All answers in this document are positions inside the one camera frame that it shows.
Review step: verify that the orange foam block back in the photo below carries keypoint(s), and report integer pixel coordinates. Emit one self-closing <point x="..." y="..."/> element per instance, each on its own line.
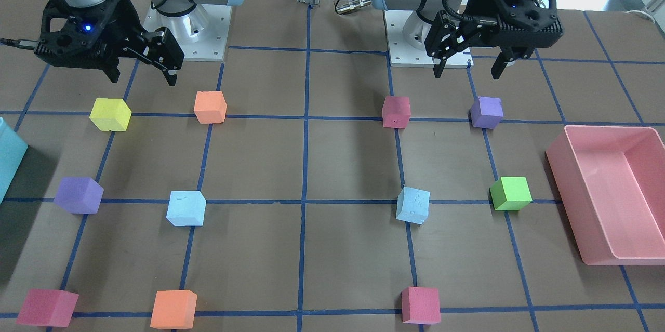
<point x="210" y="107"/>

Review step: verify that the pink foam block back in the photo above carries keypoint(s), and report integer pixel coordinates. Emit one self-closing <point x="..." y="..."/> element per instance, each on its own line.
<point x="396" y="112"/>

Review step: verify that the orange foam block front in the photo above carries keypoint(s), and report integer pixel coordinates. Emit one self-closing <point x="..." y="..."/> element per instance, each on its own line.
<point x="174" y="309"/>

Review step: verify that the green foam block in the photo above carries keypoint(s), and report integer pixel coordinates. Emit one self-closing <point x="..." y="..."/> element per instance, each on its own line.
<point x="510" y="193"/>

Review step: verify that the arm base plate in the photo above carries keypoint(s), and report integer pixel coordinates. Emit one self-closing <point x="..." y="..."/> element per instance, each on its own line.
<point x="406" y="34"/>
<point x="202" y="34"/>

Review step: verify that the cyan plastic bin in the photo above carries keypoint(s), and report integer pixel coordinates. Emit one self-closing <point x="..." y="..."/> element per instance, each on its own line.
<point x="13" y="149"/>

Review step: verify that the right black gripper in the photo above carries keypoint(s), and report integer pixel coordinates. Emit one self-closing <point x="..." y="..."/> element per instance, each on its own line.
<point x="120" y="16"/>

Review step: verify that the pink foam block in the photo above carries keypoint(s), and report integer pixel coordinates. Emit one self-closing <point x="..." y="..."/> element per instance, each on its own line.
<point x="421" y="305"/>
<point x="396" y="112"/>

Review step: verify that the silver connector plug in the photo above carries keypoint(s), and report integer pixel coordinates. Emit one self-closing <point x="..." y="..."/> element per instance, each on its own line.
<point x="351" y="6"/>

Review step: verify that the orange foam block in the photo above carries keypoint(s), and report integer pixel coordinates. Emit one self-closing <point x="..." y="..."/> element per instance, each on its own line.
<point x="174" y="309"/>
<point x="210" y="107"/>

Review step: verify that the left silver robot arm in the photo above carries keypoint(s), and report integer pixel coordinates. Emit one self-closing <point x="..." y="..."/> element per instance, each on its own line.
<point x="427" y="9"/>

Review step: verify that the pink foam block front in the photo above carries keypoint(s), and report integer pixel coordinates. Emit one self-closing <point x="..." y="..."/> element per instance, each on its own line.
<point x="421" y="305"/>

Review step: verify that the yellow foam block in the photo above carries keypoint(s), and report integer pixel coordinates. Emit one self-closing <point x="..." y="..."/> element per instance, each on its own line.
<point x="110" y="114"/>

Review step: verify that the light blue foam block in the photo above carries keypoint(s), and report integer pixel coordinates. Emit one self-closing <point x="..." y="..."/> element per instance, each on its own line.
<point x="186" y="208"/>
<point x="413" y="205"/>

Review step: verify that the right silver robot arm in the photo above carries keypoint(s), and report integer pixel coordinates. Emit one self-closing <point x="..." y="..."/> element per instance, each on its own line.
<point x="170" y="8"/>

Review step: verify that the pink foam block front corner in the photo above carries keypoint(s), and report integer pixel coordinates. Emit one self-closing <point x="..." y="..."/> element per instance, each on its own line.
<point x="47" y="308"/>

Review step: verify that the purple foam block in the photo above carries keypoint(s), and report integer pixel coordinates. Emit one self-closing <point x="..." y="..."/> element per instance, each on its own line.
<point x="79" y="195"/>
<point x="486" y="112"/>

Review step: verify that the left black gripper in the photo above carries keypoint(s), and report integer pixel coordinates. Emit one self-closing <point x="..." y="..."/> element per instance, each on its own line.
<point x="476" y="1"/>

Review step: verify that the pink plastic bin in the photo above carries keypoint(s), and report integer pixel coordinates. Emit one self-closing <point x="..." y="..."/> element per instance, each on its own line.
<point x="611" y="182"/>

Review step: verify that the purple foam block back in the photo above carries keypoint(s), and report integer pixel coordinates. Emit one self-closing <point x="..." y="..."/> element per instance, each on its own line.
<point x="486" y="112"/>

